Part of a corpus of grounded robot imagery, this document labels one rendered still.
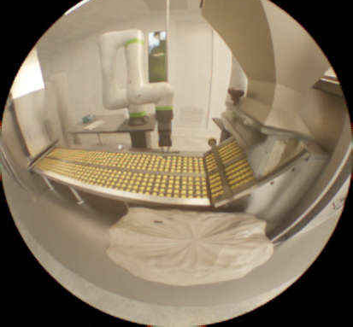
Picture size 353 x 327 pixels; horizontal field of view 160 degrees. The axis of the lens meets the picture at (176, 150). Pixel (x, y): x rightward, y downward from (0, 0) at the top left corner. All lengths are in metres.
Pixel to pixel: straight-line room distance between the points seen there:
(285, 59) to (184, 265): 0.38
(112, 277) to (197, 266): 0.28
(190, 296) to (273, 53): 0.56
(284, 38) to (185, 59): 2.49
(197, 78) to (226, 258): 2.63
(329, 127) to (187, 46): 2.59
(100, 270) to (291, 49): 0.68
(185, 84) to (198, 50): 0.78
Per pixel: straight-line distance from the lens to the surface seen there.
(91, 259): 0.49
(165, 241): 0.24
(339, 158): 0.33
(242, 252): 0.27
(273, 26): 0.25
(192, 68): 2.66
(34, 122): 0.74
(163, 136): 0.65
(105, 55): 0.84
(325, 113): 0.47
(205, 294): 0.42
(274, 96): 0.28
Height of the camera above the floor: 1.21
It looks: 32 degrees down
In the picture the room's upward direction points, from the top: 1 degrees clockwise
